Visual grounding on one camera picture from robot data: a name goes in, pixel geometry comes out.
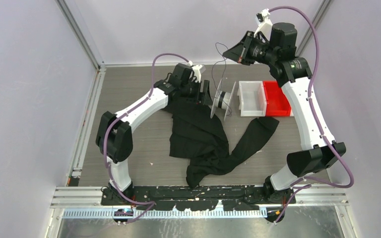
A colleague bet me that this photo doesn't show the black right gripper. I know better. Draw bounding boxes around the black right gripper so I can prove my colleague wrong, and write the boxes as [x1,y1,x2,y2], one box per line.
[223,30,277,66]

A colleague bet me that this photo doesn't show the thin purple wire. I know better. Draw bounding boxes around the thin purple wire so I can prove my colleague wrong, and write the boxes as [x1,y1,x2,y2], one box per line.
[211,42,233,117]

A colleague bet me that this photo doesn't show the aluminium frame rail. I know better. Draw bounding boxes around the aluminium frame rail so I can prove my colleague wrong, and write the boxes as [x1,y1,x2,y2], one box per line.
[51,184,349,220]

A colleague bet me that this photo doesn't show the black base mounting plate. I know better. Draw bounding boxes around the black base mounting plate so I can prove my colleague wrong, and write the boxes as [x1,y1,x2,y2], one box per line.
[100,185,293,211]

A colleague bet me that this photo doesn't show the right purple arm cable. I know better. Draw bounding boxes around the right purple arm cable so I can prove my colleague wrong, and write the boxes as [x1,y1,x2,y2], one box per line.
[266,5,355,225]

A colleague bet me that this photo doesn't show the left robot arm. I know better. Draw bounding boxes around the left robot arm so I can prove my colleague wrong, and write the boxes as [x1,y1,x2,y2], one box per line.
[96,62,212,205]

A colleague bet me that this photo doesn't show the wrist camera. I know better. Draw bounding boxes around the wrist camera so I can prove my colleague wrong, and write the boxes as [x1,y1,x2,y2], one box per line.
[186,61,206,83]
[254,8,273,40]

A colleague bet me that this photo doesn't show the white perforated cable spool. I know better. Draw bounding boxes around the white perforated cable spool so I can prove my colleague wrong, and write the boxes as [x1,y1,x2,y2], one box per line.
[210,79,237,121]

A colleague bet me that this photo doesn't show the black cloth garment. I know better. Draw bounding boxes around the black cloth garment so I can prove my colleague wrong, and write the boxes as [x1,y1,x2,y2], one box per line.
[164,102,279,188]

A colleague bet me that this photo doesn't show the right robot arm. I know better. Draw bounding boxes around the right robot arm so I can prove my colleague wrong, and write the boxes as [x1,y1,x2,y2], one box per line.
[222,22,346,204]

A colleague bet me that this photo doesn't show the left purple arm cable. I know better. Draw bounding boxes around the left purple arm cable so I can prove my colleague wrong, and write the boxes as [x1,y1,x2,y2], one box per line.
[102,53,191,225]

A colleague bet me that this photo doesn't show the white plastic bin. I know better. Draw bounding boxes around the white plastic bin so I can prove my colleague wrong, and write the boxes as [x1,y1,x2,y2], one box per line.
[237,81,266,117]

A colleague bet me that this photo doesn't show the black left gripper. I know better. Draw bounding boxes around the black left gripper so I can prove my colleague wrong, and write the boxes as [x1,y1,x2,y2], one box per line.
[181,79,213,106]

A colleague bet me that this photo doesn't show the red plastic bin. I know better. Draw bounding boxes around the red plastic bin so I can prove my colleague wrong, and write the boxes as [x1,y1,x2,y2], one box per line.
[263,81,291,117]

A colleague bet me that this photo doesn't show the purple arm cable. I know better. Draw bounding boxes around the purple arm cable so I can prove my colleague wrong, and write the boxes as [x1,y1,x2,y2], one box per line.
[266,5,355,225]
[102,53,191,225]

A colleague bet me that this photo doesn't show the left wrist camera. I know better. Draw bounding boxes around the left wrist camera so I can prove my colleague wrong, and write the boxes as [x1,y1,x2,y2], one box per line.
[186,61,206,83]

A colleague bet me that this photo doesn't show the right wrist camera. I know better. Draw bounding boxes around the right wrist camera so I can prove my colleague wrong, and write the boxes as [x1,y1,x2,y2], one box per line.
[254,8,273,40]

